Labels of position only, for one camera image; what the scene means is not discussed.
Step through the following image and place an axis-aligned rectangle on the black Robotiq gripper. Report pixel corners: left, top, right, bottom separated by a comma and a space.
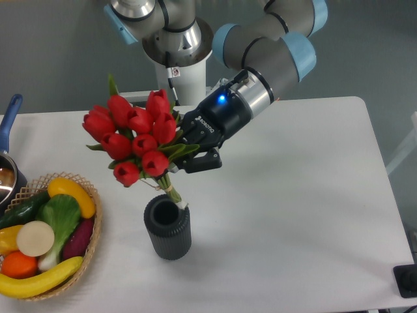
168, 68, 274, 173

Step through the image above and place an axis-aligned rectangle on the red tulip bouquet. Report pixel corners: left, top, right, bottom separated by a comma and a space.
82, 75, 199, 209

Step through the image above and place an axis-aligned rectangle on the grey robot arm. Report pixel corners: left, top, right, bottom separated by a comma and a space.
104, 1, 328, 173

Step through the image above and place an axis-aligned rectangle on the dark grey ribbed vase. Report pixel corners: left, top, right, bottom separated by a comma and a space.
143, 194, 192, 260

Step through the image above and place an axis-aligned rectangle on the green bok choy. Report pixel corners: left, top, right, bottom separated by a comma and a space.
36, 194, 81, 273

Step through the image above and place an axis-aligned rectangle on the purple sweet potato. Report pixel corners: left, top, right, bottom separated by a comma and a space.
62, 218, 94, 260

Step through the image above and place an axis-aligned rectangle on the woven wicker basket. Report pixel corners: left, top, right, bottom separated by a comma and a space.
1, 172, 102, 301

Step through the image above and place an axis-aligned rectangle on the green cucumber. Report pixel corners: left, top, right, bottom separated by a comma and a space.
1, 191, 50, 229

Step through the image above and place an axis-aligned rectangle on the beige round radish slice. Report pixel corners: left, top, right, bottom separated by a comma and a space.
16, 220, 55, 257

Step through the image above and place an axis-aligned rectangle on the yellow bell pepper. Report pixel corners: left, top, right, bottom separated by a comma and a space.
0, 225, 23, 256

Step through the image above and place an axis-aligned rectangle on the orange fruit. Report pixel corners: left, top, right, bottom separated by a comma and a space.
1, 251, 38, 279

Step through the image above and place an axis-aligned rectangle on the yellow banana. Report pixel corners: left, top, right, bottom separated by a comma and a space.
1, 256, 83, 299

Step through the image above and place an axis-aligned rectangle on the black device at table edge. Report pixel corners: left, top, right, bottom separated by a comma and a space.
393, 264, 416, 299

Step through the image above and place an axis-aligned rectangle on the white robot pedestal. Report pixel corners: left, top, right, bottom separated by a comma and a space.
112, 18, 233, 110

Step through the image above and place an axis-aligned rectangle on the black pedestal cable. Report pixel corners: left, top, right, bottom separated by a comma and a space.
164, 50, 181, 107

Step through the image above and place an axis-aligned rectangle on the blue handled steel saucepan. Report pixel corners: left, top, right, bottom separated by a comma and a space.
1, 94, 27, 216

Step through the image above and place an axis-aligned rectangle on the white frame at right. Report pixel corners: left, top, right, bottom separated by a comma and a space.
386, 112, 416, 175

